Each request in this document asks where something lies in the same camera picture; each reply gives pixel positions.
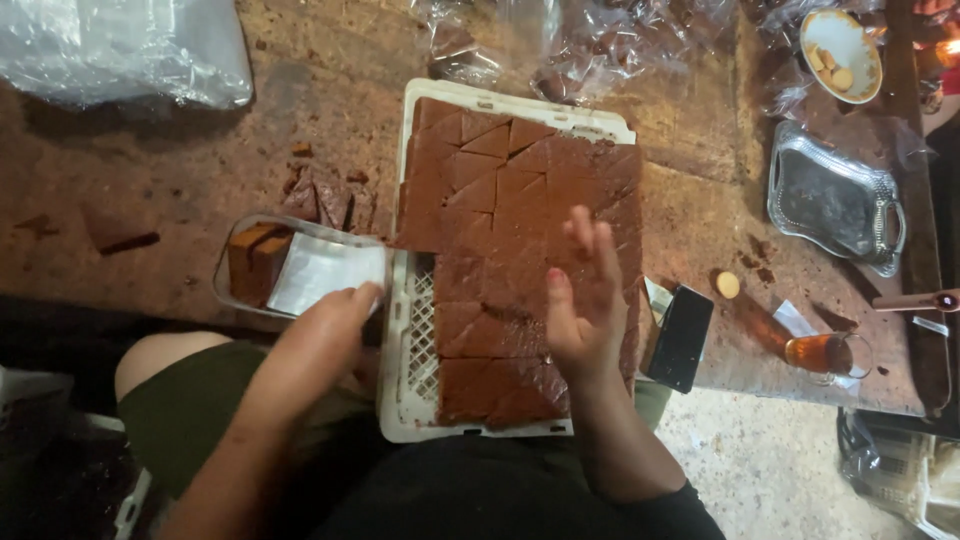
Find person's right hand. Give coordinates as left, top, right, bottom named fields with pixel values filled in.
left=544, top=205, right=631, bottom=385

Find person's left hand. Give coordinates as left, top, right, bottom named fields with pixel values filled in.
left=253, top=282, right=386, bottom=430

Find clear plastic container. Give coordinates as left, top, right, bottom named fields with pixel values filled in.
left=212, top=213, right=393, bottom=325

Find white paper sheet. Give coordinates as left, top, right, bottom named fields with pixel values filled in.
left=267, top=231, right=388, bottom=318

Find white plastic crate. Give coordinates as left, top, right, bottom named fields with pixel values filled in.
left=377, top=78, right=639, bottom=444

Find brown sweet block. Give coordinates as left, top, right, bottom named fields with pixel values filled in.
left=227, top=222, right=280, bottom=305
left=249, top=234, right=295, bottom=309

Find heap of brown sweet scraps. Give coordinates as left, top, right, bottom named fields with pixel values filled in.
left=279, top=166, right=378, bottom=235

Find slab of cut brown sweets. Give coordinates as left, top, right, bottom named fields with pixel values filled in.
left=393, top=96, right=645, bottom=431

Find person's left leg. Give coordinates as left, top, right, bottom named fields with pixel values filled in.
left=114, top=330, right=235, bottom=403

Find green shorts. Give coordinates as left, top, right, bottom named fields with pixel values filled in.
left=117, top=341, right=674, bottom=502

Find black shirt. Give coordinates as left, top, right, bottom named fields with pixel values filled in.
left=270, top=431, right=727, bottom=540

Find flat brown sweet offcut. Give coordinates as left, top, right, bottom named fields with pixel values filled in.
left=81, top=208, right=162, bottom=257

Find folded paper slip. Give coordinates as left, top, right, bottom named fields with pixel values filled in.
left=642, top=275, right=676, bottom=325

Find white plastic stool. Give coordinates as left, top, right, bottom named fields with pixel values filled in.
left=0, top=366, right=154, bottom=540

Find black phone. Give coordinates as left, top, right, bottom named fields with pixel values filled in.
left=645, top=283, right=716, bottom=396

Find crumpled clear plastic wrap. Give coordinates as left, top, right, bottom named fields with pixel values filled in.
left=411, top=0, right=742, bottom=108

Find large clear plastic bag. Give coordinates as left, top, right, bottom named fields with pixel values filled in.
left=0, top=0, right=255, bottom=111

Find small white paper wrapper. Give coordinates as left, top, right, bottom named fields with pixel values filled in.
left=771, top=299, right=820, bottom=339

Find glass of tea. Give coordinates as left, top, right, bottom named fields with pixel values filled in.
left=783, top=331, right=876, bottom=388

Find silver metal serving tray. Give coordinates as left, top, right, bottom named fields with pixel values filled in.
left=766, top=119, right=908, bottom=279

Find white plate with gold rim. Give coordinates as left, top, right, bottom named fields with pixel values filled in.
left=798, top=8, right=885, bottom=105

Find clear bag with white box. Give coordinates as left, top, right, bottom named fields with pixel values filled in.
left=837, top=407, right=960, bottom=540

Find wooden handle tool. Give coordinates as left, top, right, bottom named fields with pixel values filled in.
left=871, top=288, right=960, bottom=314

